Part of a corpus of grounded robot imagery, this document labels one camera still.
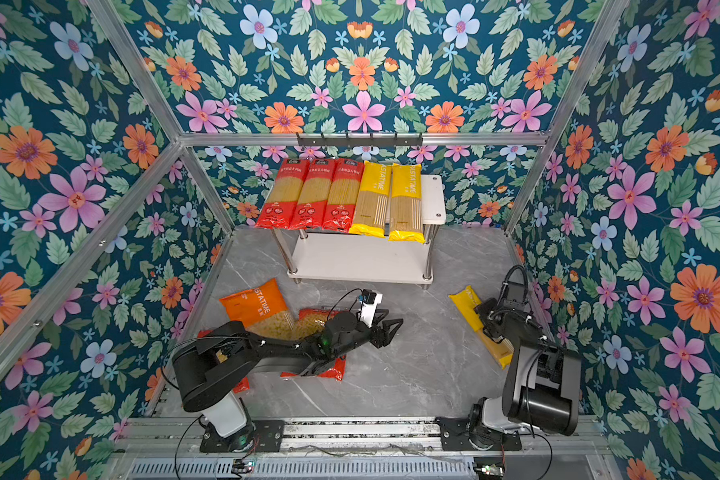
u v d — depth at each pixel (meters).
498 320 0.67
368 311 0.73
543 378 0.48
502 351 0.86
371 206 0.75
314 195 0.77
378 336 0.73
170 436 0.75
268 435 0.74
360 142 0.92
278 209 0.74
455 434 0.73
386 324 0.74
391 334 0.75
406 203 0.76
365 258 1.03
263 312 0.92
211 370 0.46
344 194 0.78
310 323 0.89
